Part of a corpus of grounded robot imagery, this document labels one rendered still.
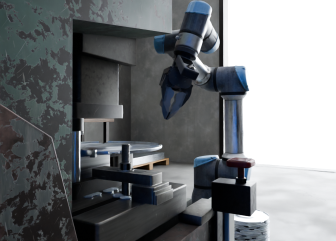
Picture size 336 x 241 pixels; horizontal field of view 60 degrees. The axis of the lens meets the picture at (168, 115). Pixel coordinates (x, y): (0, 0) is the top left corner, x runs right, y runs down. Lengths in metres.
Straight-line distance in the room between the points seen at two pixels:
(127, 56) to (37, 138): 0.43
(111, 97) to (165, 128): 5.19
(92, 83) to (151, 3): 0.21
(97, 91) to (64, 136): 0.24
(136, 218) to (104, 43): 0.36
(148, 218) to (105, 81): 0.31
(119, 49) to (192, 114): 4.94
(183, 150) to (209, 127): 0.71
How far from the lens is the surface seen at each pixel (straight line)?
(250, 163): 0.70
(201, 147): 5.54
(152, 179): 0.55
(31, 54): 0.41
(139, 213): 0.55
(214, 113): 5.42
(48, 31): 0.44
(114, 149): 0.74
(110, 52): 0.67
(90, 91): 0.64
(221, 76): 1.31
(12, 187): 0.32
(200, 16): 0.90
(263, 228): 1.99
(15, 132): 0.31
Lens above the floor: 0.86
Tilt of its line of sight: 1 degrees up
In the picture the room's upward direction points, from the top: straight up
